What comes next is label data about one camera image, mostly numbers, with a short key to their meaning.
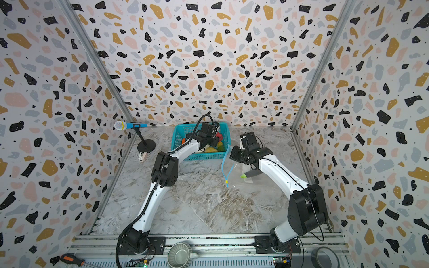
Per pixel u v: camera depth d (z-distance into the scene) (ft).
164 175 2.27
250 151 2.15
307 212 1.42
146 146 3.58
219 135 3.69
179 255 2.36
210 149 3.38
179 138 3.67
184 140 3.71
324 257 2.41
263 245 2.42
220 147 3.46
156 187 2.17
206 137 2.96
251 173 3.00
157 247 2.41
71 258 2.28
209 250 2.40
